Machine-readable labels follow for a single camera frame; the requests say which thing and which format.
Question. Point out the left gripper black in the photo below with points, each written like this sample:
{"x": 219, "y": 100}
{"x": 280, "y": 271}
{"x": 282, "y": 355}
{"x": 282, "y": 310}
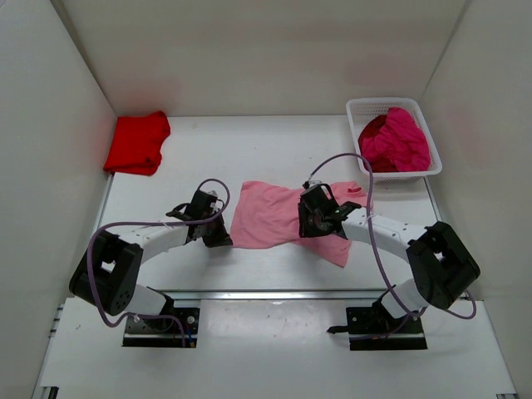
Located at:
{"x": 221, "y": 238}

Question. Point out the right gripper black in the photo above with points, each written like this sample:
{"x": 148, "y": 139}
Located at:
{"x": 305, "y": 232}

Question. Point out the light pink polo shirt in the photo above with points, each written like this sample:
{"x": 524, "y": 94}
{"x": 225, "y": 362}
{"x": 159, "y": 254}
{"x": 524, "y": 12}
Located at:
{"x": 267, "y": 216}

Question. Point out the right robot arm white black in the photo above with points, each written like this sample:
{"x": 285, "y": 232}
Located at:
{"x": 442, "y": 267}

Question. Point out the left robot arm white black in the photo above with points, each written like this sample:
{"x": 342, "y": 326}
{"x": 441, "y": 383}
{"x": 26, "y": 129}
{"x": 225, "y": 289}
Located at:
{"x": 112, "y": 265}

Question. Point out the dark red t shirt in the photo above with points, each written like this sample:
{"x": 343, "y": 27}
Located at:
{"x": 372, "y": 129}

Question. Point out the magenta t shirt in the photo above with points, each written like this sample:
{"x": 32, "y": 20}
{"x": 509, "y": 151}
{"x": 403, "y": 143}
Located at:
{"x": 400, "y": 147}

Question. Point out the folded red t shirt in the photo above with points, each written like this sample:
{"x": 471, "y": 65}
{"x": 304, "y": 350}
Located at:
{"x": 136, "y": 144}

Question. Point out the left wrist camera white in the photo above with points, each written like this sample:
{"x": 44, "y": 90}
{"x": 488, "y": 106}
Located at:
{"x": 215, "y": 203}

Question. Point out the aluminium rail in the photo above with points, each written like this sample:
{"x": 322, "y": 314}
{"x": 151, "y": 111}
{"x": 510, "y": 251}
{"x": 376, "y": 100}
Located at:
{"x": 276, "y": 295}

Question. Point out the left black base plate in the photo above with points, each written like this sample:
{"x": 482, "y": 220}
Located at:
{"x": 164, "y": 333}

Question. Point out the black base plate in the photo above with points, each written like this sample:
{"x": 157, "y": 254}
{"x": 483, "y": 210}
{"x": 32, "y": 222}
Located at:
{"x": 164, "y": 333}
{"x": 368, "y": 329}

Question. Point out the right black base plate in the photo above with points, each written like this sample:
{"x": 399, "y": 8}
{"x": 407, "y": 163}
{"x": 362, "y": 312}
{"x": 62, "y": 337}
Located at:
{"x": 368, "y": 329}

